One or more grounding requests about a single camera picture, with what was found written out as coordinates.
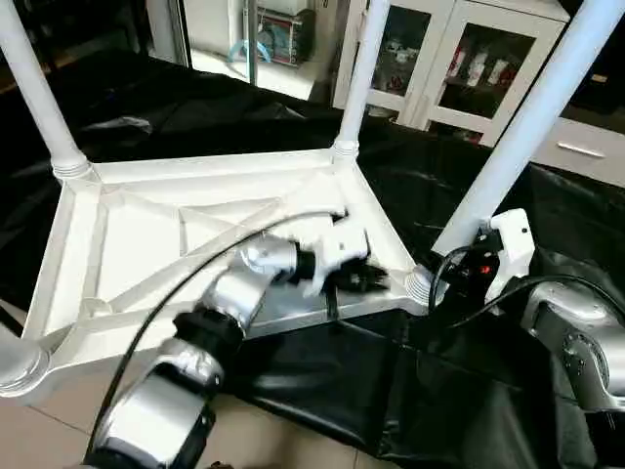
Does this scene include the black work mat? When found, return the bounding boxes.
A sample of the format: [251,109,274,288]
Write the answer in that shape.
[0,49,625,469]

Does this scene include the white drawer unit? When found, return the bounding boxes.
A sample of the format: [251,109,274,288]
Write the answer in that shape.
[527,115,625,189]

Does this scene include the white glass-door cabinet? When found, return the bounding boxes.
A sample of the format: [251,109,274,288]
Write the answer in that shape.
[332,0,569,148]

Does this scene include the white plastic table top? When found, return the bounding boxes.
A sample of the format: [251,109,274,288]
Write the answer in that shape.
[0,147,433,402]

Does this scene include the black box yellow label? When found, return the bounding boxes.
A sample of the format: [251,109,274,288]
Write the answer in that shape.
[562,0,625,123]

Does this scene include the teal storage box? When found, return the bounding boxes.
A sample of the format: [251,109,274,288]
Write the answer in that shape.
[229,8,318,67]

